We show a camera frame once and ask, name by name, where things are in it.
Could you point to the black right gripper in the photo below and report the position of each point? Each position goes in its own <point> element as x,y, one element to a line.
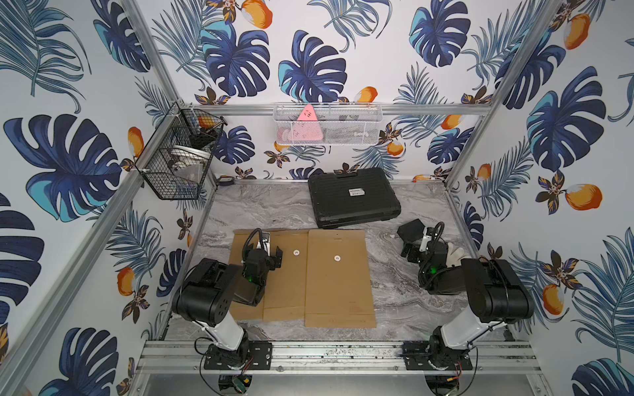
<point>413,251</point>

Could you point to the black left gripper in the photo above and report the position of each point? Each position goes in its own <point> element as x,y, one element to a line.
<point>270,257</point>

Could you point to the brown kraft file bag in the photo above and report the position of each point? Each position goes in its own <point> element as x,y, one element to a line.
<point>248,301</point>

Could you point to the brown file bag stack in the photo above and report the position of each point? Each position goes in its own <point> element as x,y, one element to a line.
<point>338,282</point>

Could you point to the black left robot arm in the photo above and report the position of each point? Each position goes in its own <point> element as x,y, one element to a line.
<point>208,291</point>

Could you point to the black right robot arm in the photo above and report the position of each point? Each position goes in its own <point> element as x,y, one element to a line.
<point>495,294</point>

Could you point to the small black box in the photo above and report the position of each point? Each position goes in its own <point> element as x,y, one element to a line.
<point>412,232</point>

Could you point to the white work glove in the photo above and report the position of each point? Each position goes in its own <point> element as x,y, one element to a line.
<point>455,255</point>

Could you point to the black plastic tool case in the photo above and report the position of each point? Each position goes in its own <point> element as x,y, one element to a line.
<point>353,198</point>

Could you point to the black round tape roll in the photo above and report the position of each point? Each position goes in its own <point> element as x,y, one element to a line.
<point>225,181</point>

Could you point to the pink triangular item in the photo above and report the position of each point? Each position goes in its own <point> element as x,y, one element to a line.
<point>299,126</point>

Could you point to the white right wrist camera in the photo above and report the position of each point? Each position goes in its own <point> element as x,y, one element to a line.
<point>428,236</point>

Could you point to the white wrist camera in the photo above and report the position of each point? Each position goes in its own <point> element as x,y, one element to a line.
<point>264,242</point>
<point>428,236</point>

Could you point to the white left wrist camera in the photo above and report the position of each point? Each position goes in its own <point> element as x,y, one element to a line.
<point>264,242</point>

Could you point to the black wire basket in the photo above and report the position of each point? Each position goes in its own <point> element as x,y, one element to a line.
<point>176,165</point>

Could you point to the clear wall shelf basket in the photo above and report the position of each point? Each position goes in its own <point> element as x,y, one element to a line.
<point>342,123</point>

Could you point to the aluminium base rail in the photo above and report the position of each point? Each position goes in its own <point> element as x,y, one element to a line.
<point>346,358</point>

